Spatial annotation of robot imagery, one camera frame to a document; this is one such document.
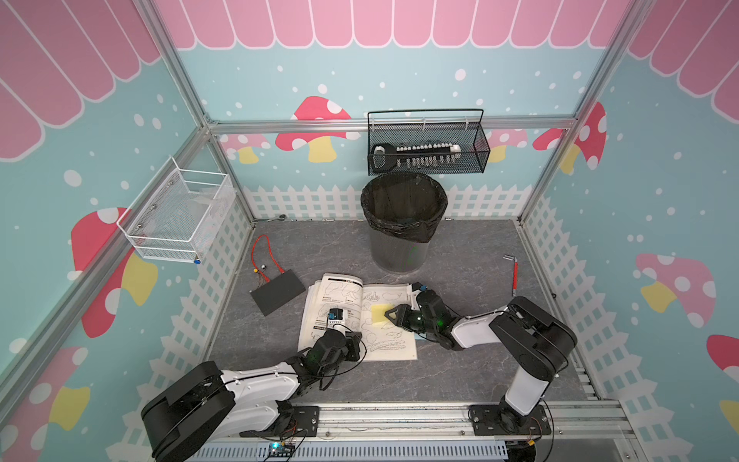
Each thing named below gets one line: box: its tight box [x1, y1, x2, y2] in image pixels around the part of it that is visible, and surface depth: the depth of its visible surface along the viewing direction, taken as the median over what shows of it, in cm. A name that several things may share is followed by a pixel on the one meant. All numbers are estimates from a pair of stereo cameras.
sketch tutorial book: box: [298, 273, 419, 362], surface depth 92 cm
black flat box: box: [250, 268, 306, 317], surface depth 102 cm
